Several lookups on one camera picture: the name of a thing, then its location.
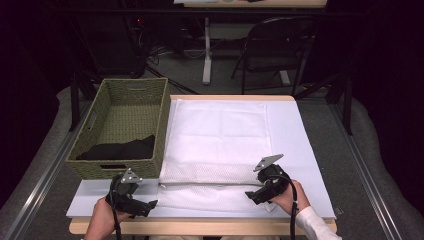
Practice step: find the white mesh laundry bag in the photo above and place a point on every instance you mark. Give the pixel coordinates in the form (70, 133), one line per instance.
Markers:
(216, 140)

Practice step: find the person's right hand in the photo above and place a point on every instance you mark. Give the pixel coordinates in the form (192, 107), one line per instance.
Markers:
(286, 203)

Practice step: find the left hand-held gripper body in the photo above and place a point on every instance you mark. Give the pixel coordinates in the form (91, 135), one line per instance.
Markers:
(121, 196)

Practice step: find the black folding chair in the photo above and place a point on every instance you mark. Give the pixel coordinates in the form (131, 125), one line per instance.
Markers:
(276, 36)

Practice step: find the metal rail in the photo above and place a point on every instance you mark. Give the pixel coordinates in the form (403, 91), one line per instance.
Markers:
(363, 166)
(50, 166)

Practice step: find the person's left hand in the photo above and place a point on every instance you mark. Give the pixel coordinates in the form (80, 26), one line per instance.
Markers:
(103, 216)

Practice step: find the black cloth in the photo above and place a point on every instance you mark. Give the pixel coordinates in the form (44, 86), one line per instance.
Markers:
(126, 150)

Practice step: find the green woven basket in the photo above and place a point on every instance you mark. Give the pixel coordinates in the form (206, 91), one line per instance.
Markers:
(131, 116)

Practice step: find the desk with white legs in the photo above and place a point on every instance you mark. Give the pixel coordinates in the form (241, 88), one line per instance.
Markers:
(207, 50)

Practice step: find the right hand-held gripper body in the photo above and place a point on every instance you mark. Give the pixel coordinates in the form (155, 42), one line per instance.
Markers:
(275, 181)

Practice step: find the wooden table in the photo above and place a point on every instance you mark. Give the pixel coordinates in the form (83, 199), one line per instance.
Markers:
(200, 227)

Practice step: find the white board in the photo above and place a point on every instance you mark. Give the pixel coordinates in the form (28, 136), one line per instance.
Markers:
(296, 140)

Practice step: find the black stand leg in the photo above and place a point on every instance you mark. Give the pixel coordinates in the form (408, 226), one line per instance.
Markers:
(347, 110)
(75, 106)

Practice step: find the dark computer tower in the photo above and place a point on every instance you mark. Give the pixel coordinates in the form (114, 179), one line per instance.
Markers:
(110, 46)

